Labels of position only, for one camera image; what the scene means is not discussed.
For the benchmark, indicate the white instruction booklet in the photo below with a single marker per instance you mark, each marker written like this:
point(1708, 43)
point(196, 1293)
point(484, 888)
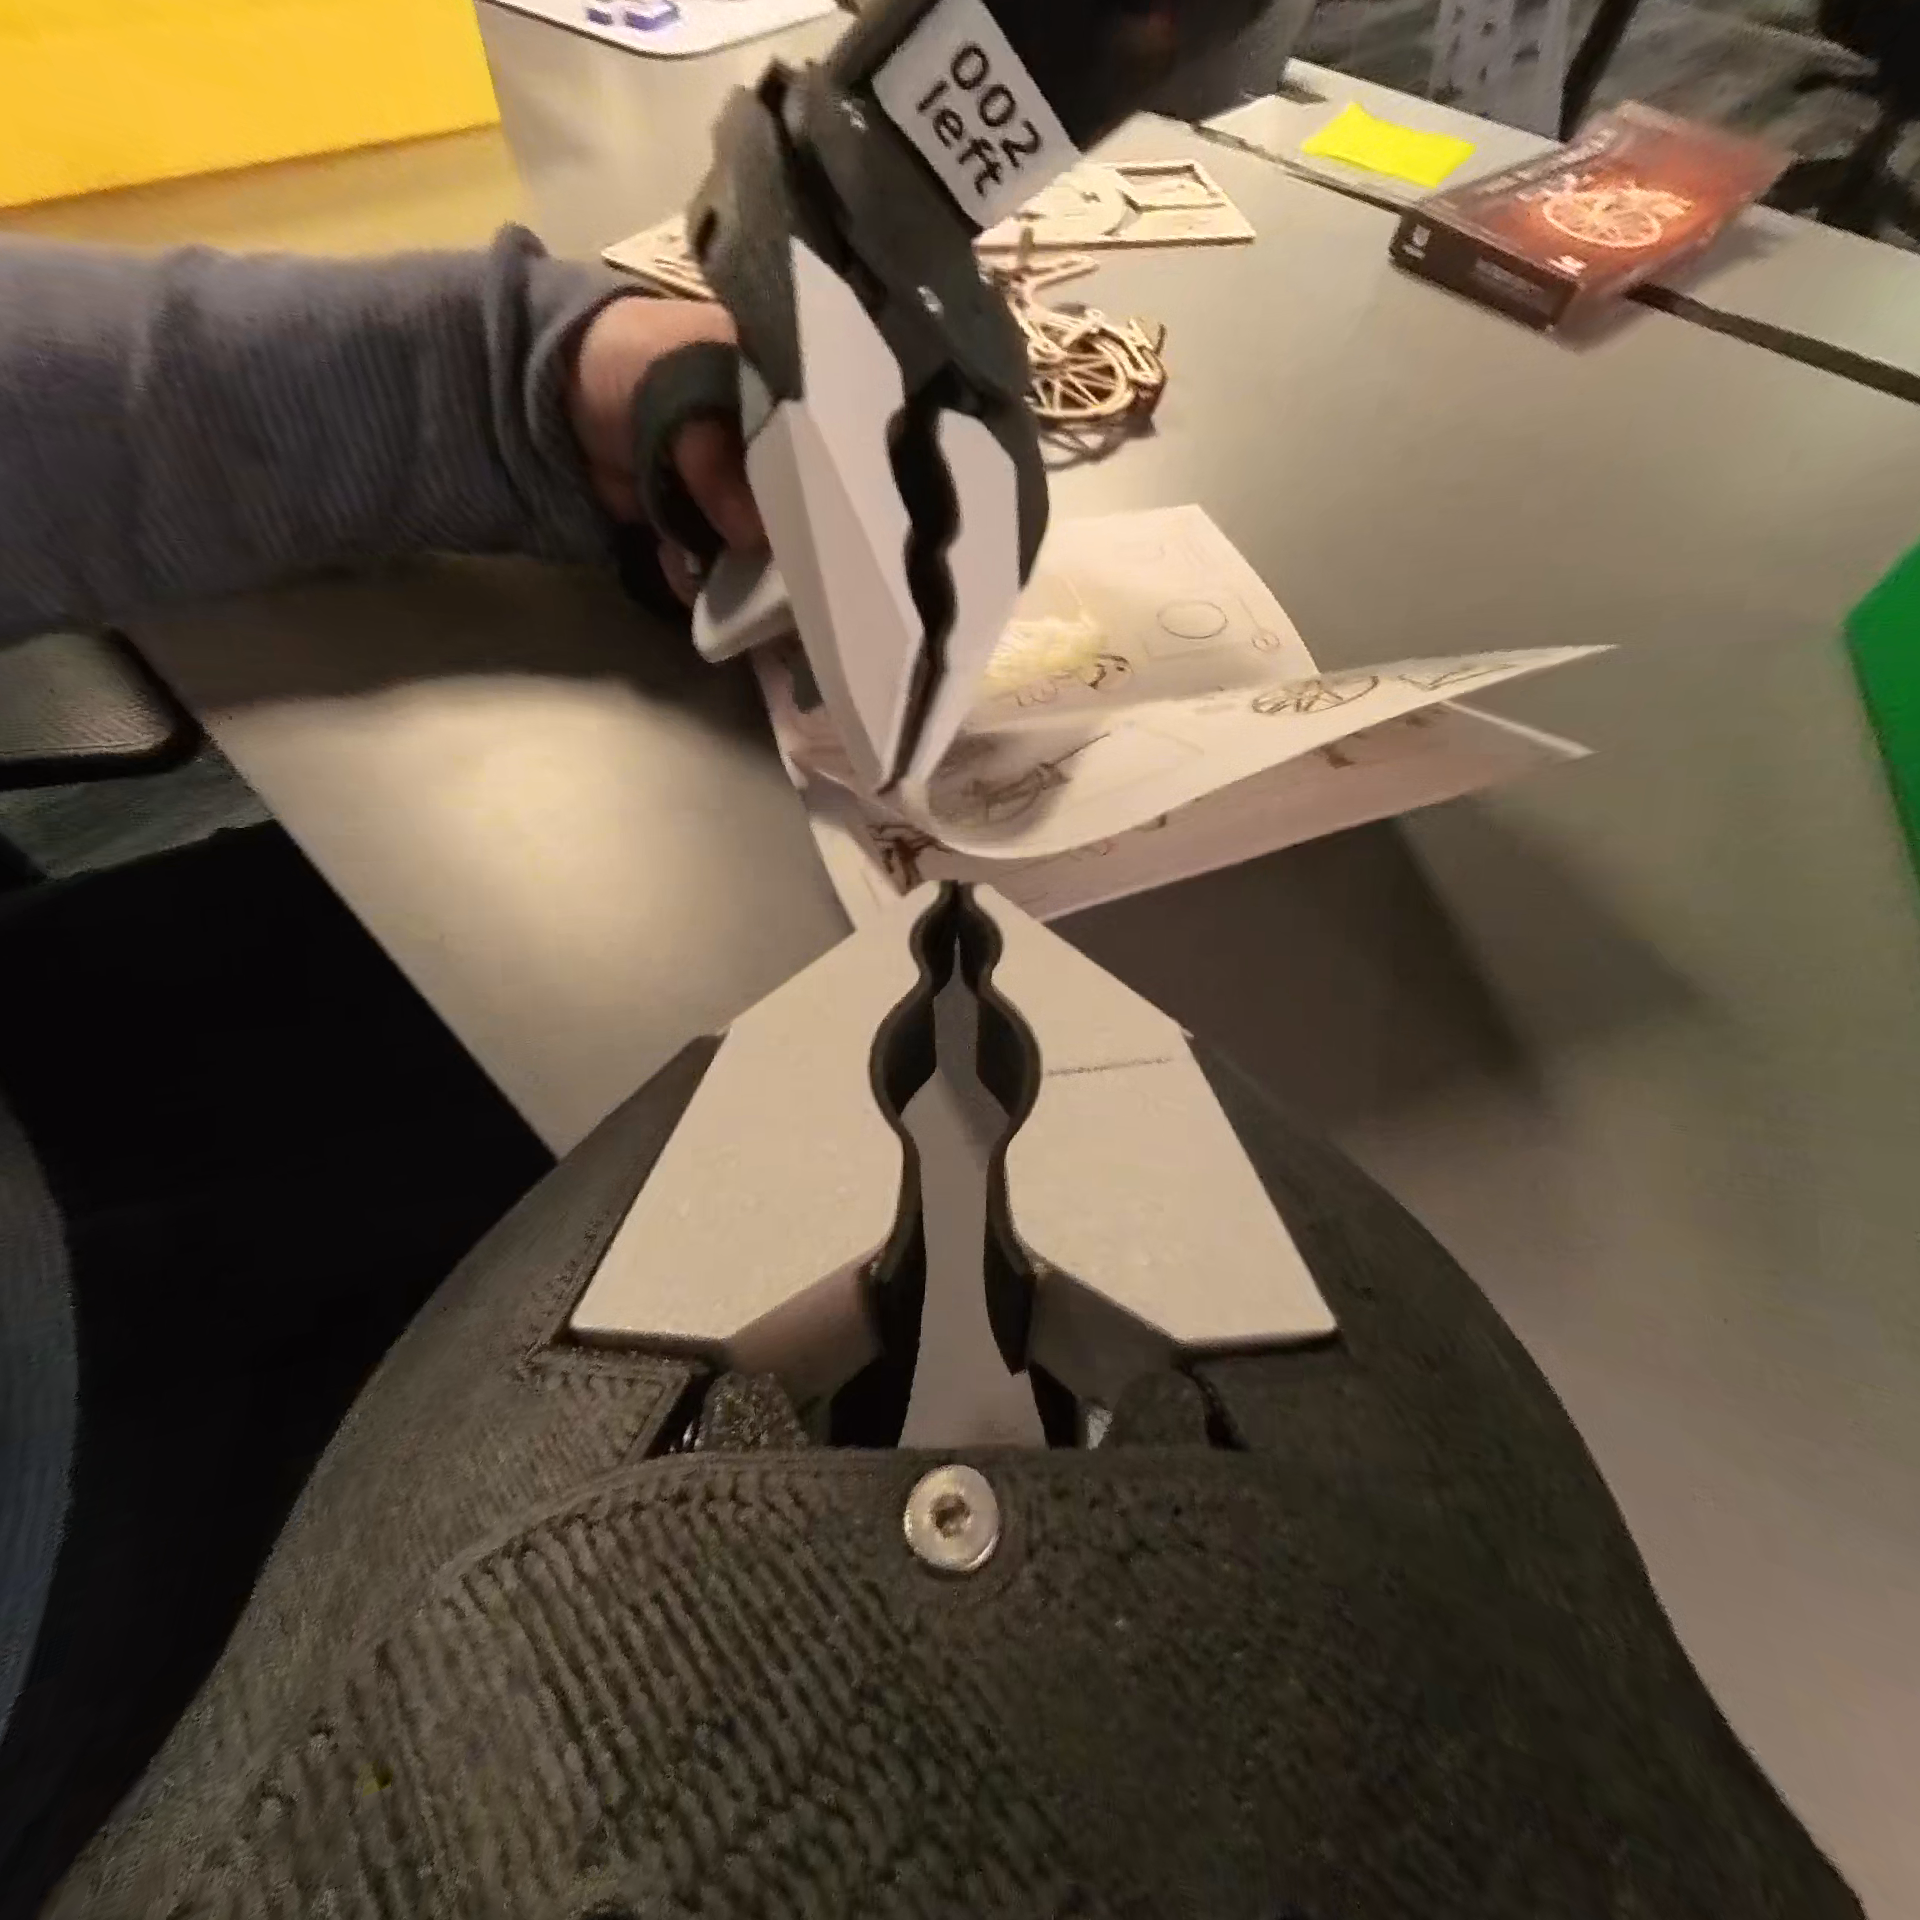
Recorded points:
point(1200, 779)

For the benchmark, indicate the green plastic bin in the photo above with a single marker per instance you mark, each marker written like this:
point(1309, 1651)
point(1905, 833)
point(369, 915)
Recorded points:
point(1892, 720)

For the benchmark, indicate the white printed card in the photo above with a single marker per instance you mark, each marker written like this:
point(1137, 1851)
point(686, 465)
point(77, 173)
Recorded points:
point(1500, 59)

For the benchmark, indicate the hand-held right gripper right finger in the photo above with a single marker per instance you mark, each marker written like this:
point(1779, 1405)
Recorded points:
point(1140, 1200)

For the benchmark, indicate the rectangular wooden parts sheet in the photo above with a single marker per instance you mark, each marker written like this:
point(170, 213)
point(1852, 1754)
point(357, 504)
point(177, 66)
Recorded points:
point(1184, 224)

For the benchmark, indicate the person's left hand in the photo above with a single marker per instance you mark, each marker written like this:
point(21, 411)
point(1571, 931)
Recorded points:
point(609, 405)

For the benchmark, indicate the black chair armrest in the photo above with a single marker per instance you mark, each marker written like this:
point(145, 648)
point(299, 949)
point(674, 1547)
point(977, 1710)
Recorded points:
point(90, 705)

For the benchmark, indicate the yellow sticky note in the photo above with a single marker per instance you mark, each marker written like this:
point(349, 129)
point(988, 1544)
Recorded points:
point(1387, 141)

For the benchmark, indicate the yellow board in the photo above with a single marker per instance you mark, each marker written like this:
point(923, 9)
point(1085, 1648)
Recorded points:
point(224, 89)

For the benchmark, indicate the wooden bicycle model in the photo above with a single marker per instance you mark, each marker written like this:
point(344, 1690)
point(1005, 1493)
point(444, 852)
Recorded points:
point(1094, 382)

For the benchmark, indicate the person's left forearm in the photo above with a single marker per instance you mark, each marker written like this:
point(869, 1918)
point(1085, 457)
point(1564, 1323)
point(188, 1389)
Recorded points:
point(270, 420)

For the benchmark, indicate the white tray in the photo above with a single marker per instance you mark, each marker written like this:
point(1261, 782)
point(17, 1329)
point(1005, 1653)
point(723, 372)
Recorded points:
point(674, 36)

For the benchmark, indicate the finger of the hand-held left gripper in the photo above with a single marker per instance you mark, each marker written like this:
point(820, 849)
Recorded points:
point(840, 494)
point(996, 556)

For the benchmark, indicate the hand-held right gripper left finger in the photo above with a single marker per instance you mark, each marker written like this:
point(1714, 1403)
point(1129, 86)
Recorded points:
point(750, 1200)

